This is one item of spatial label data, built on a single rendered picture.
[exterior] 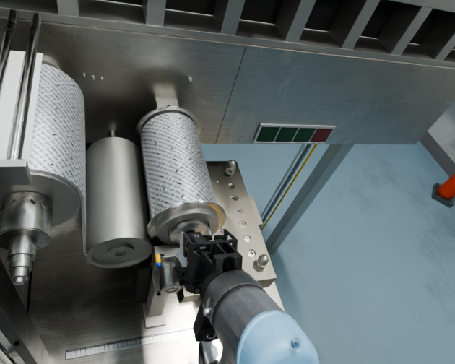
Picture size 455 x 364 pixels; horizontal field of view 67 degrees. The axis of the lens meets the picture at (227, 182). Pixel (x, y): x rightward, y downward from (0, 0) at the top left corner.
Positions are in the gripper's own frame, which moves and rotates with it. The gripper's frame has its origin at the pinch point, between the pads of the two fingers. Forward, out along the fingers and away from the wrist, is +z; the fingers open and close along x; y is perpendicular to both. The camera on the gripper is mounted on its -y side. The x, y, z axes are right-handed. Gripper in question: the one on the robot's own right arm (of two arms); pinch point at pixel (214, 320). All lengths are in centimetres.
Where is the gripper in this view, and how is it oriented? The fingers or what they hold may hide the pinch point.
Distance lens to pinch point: 76.2
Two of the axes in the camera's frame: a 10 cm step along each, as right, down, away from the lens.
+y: 2.5, -6.3, -7.4
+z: -2.4, -7.8, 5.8
